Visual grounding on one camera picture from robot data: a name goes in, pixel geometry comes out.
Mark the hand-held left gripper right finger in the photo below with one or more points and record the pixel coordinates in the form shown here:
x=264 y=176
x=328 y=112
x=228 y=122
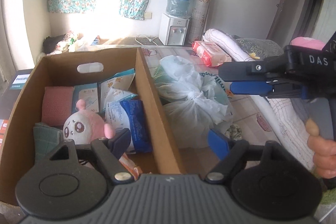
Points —
x=219 y=142

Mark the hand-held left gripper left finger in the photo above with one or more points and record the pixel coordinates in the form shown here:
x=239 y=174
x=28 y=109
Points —
x=119 y=142

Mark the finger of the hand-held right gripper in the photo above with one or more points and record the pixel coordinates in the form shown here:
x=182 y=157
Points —
x=246 y=70
x=249 y=87

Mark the orange white striped cloth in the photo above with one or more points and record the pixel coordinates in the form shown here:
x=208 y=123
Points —
x=128 y=167

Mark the blue plastic packet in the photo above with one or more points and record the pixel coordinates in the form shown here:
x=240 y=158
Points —
x=136 y=121

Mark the white printed packet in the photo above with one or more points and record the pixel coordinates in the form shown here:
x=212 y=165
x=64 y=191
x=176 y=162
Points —
x=114 y=106

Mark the pink white plush toy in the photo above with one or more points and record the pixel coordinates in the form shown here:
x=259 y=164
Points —
x=84 y=124

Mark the brown cardboard box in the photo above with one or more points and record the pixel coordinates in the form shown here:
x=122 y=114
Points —
x=155 y=119

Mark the light blue mask box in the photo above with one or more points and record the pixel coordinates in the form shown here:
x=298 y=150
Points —
x=86 y=94

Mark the white blue pouch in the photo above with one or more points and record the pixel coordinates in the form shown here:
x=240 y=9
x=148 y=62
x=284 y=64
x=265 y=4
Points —
x=118 y=81

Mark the pink sponge cloth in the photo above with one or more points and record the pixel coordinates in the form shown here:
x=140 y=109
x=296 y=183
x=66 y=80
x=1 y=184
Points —
x=57 y=106

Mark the teal knit towel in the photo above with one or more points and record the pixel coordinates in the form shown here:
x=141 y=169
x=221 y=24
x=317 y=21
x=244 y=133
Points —
x=46 y=140

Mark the person's right hand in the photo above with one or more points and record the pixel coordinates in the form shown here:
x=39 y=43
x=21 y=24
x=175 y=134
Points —
x=325 y=155

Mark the green floral scrunchie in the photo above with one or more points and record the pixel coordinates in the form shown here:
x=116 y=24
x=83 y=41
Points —
x=235 y=132

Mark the green leaf print pillow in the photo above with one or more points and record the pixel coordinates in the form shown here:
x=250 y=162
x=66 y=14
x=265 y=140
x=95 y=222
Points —
x=262 y=48

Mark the pink wet wipes pack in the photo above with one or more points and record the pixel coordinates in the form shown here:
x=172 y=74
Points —
x=210 y=53

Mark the tied white plastic bag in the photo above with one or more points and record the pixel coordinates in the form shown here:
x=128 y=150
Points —
x=191 y=108

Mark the rolled white grey quilt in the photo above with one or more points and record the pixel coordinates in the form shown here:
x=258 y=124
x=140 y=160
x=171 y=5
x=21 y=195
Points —
x=283 y=119

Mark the rolled floral mat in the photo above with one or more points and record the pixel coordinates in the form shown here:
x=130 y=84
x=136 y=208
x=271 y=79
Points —
x=200 y=14

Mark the white water dispenser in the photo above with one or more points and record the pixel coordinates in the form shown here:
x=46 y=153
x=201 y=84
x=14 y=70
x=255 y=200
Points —
x=170 y=29

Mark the blue water jug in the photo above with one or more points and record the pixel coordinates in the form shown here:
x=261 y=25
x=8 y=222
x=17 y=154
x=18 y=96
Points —
x=179 y=1

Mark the crumpled clear plastic bag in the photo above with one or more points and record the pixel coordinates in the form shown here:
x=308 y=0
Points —
x=78 y=45

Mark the dark blue appliance box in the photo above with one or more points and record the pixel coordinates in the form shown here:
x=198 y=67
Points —
x=15 y=98

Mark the black cloth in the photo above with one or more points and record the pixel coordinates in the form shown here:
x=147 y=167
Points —
x=52 y=43

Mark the beige wall socket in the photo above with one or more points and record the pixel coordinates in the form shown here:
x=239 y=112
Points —
x=148 y=15

